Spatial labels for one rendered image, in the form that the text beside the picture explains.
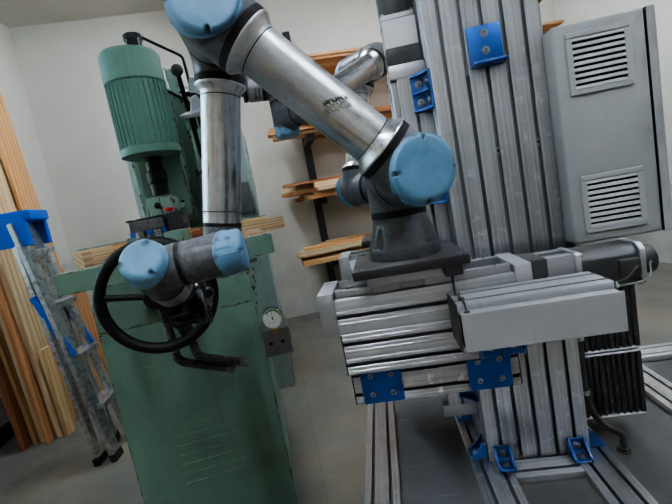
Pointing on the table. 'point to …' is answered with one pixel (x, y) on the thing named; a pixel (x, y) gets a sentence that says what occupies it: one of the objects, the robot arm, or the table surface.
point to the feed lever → (186, 101)
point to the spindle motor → (138, 102)
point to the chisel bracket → (163, 204)
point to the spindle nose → (157, 177)
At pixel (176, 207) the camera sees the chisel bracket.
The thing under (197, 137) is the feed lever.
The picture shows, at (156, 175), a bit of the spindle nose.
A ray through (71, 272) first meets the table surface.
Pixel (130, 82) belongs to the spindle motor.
